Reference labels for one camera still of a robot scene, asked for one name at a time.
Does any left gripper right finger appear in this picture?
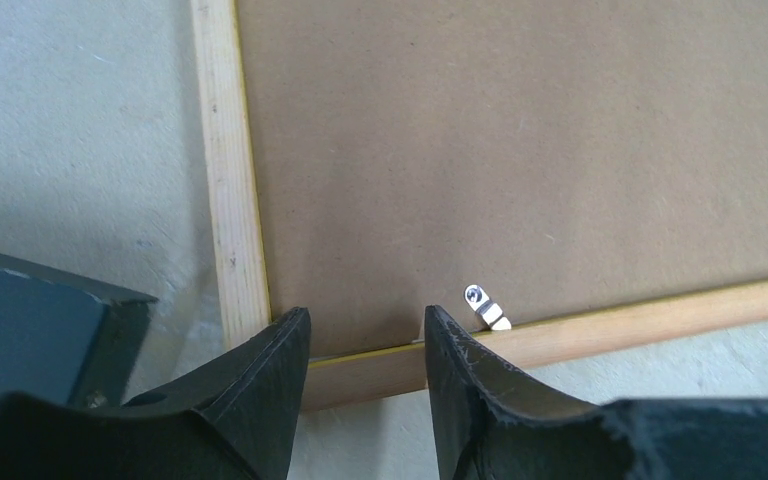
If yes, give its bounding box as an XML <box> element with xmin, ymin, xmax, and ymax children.
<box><xmin>424</xmin><ymin>305</ymin><xmax>768</xmax><ymax>479</ymax></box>

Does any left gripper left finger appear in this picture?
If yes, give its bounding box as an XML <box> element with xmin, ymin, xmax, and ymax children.
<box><xmin>0</xmin><ymin>308</ymin><xmax>311</xmax><ymax>479</ymax></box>

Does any yellow wooden picture frame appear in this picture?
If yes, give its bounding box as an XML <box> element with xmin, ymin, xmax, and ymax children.
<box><xmin>188</xmin><ymin>0</ymin><xmax>768</xmax><ymax>413</ymax></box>

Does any brown cardboard backing board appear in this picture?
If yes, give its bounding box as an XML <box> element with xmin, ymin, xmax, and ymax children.
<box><xmin>234</xmin><ymin>0</ymin><xmax>768</xmax><ymax>360</ymax></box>

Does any silver metal turn clip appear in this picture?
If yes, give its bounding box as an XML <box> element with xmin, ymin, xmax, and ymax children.
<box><xmin>464</xmin><ymin>284</ymin><xmax>512</xmax><ymax>331</ymax></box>

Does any black flat box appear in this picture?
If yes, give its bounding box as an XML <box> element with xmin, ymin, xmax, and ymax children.
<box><xmin>0</xmin><ymin>254</ymin><xmax>157</xmax><ymax>407</ymax></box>

